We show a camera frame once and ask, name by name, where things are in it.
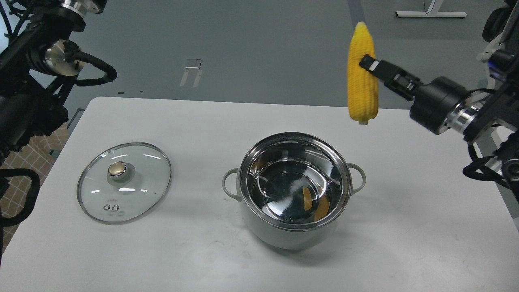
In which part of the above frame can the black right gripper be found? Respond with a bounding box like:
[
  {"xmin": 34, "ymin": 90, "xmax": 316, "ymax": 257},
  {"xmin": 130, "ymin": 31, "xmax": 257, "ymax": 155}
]
[{"xmin": 358, "ymin": 55, "xmax": 470, "ymax": 135}]

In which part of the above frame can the yellow corn cob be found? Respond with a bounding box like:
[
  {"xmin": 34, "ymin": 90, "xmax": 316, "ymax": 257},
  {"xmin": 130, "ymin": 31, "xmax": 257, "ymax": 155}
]
[{"xmin": 347, "ymin": 21, "xmax": 379, "ymax": 125}]

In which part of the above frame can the glass pot lid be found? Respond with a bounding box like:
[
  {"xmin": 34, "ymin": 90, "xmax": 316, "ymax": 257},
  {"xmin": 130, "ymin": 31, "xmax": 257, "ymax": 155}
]
[{"xmin": 77, "ymin": 142, "xmax": 174, "ymax": 224}]

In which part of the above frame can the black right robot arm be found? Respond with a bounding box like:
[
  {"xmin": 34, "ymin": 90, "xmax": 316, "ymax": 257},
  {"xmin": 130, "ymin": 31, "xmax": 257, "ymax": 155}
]
[{"xmin": 348, "ymin": 0, "xmax": 518, "ymax": 198}]

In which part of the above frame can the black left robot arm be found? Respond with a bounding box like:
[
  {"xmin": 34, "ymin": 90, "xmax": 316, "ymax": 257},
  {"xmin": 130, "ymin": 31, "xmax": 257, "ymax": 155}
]
[{"xmin": 0, "ymin": 0, "xmax": 117, "ymax": 253}]

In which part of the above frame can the grey steel cooking pot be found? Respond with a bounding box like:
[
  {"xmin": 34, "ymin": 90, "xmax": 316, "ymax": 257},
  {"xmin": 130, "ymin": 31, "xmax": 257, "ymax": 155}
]
[{"xmin": 222, "ymin": 132, "xmax": 367, "ymax": 251}]

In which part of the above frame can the white table leg base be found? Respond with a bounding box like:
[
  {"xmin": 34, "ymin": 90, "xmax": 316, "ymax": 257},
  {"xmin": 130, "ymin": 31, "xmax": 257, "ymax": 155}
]
[{"xmin": 395, "ymin": 0, "xmax": 467, "ymax": 19}]

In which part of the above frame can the beige checkered cloth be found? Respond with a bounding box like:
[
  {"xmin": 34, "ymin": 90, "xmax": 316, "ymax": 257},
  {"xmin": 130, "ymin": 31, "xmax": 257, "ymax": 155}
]
[{"xmin": 0, "ymin": 124, "xmax": 71, "ymax": 240}]

